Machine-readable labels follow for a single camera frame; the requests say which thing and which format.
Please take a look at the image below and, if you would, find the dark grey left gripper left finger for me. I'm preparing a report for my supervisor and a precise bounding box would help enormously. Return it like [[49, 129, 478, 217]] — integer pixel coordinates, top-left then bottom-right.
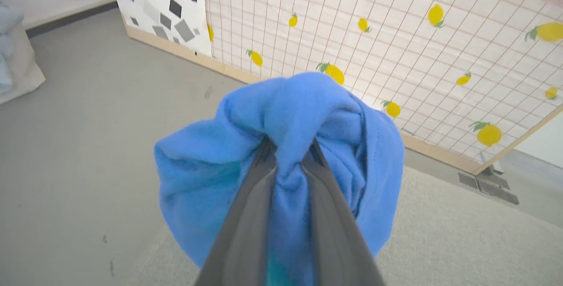
[[195, 137, 278, 286]]

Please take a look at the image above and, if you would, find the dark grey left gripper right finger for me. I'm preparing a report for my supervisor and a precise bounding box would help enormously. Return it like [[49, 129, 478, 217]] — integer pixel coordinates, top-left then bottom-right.
[[302, 140, 386, 286]]

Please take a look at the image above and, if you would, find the blue garment with white sleeves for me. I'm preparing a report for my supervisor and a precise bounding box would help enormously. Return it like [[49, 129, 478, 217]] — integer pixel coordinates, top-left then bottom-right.
[[154, 72, 405, 286]]

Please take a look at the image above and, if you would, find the small black floor plate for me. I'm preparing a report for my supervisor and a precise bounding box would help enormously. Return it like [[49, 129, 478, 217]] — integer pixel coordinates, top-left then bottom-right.
[[458, 172, 480, 190]]

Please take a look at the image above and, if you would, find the metal screen foot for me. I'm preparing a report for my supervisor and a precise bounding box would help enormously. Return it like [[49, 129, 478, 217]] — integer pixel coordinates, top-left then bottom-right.
[[479, 165, 507, 177]]

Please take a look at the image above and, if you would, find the large black floor plate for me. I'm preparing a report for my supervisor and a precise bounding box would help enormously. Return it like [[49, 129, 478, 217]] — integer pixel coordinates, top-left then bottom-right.
[[476, 177, 520, 205]]

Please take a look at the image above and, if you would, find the lemon print partition screen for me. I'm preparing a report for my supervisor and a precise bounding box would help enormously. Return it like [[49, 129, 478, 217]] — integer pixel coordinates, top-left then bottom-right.
[[202, 0, 563, 175]]

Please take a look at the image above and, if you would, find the grey terrazzo print panel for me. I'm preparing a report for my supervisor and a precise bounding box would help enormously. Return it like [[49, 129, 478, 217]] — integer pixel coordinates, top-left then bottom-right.
[[108, 0, 215, 58]]

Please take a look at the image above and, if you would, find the beige cushion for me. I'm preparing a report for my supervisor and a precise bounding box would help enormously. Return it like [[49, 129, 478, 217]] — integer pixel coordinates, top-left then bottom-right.
[[0, 23, 46, 105]]

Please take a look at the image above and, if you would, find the light blue cloth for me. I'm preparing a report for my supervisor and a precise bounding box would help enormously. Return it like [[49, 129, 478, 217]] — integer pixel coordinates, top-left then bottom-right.
[[0, 1, 25, 94]]

